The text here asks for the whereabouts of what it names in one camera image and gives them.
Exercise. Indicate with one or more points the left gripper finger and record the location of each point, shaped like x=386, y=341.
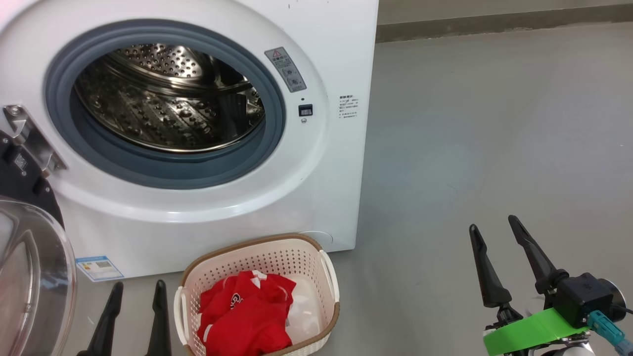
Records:
x=104, y=326
x=159, y=326

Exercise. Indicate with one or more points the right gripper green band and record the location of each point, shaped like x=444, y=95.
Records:
x=529, y=331

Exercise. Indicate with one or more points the round glass washing machine door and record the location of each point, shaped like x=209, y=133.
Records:
x=34, y=277

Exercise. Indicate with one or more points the red shirt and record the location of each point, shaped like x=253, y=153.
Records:
x=247, y=316

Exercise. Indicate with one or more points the cream perforated laundry basket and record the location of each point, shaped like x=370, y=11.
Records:
x=257, y=257

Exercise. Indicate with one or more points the white front-load washing machine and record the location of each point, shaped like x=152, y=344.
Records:
x=321, y=173

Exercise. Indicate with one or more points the blue energy label sticker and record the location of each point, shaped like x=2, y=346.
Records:
x=99, y=268

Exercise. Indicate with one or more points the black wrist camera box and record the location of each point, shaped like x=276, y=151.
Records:
x=586, y=296

